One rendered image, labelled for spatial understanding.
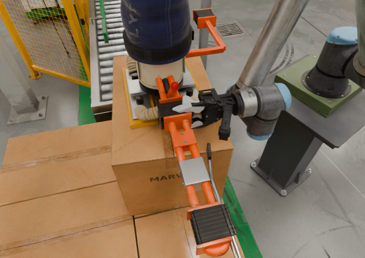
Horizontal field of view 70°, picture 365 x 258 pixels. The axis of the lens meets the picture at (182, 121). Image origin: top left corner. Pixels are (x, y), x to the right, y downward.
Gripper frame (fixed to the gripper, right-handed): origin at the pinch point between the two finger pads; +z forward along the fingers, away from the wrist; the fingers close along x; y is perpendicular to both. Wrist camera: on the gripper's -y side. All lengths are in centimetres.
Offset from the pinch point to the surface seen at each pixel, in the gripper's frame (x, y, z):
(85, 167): -53, 27, 40
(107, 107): -49, 62, 27
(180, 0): 26.6, 18.5, -5.5
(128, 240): -53, -12, 23
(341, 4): -102, 255, -300
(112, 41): -52, 140, 19
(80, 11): -47, 186, 42
